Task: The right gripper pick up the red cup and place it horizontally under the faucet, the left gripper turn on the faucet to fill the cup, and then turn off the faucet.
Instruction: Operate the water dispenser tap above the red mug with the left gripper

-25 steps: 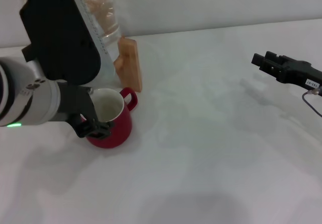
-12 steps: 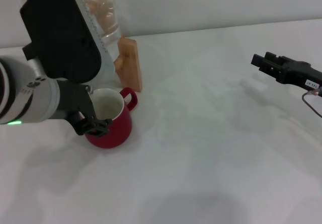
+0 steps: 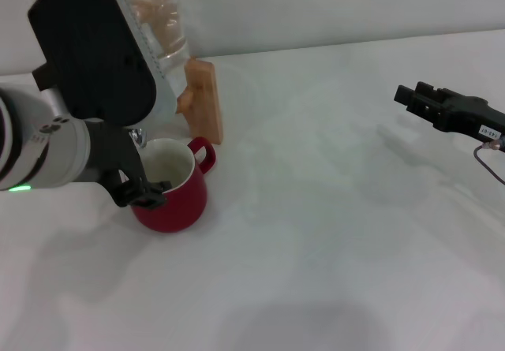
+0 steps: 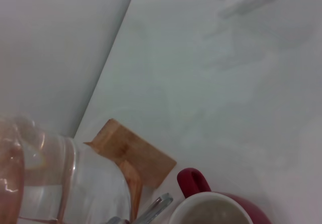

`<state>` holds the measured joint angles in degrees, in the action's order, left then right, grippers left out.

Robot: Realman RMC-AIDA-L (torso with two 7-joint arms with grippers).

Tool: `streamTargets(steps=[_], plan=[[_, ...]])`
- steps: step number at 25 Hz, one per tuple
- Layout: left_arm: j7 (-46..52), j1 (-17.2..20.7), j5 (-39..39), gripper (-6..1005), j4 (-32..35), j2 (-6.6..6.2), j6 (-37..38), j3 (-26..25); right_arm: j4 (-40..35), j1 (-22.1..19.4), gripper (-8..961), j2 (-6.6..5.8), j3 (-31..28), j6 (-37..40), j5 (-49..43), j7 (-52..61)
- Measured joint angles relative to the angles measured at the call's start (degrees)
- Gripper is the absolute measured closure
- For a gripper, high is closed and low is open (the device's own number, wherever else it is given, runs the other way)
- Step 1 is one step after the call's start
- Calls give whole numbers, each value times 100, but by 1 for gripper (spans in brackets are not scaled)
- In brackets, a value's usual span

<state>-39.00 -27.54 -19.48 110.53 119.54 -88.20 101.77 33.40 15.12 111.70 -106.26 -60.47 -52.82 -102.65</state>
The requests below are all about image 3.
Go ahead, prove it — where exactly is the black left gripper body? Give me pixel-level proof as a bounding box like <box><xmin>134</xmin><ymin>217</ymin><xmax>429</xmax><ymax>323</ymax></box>
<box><xmin>77</xmin><ymin>118</ymin><xmax>148</xmax><ymax>194</ymax></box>

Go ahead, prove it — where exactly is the clear glass water dispenser jar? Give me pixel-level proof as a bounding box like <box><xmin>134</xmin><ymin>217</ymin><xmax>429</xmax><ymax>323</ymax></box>
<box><xmin>113</xmin><ymin>0</ymin><xmax>191</xmax><ymax>91</ymax></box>

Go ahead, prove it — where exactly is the red ceramic cup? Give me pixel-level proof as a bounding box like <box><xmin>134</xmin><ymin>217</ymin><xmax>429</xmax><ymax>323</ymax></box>
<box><xmin>129</xmin><ymin>136</ymin><xmax>217</xmax><ymax>233</ymax></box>

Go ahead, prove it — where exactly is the right gripper cable with connector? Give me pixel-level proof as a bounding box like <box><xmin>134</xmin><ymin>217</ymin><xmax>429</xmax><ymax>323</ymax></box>
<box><xmin>473</xmin><ymin>136</ymin><xmax>505</xmax><ymax>186</ymax></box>

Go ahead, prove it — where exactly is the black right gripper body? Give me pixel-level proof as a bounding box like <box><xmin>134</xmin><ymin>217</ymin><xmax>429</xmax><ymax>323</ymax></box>
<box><xmin>435</xmin><ymin>88</ymin><xmax>505</xmax><ymax>142</ymax></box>

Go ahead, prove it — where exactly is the wooden dispenser stand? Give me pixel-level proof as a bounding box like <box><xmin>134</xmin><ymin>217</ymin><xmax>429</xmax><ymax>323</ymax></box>
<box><xmin>176</xmin><ymin>58</ymin><xmax>224</xmax><ymax>144</ymax></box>

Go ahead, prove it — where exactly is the chrome faucet tap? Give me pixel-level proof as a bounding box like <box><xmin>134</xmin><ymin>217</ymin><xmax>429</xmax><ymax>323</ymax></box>
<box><xmin>131</xmin><ymin>128</ymin><xmax>148</xmax><ymax>149</ymax></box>

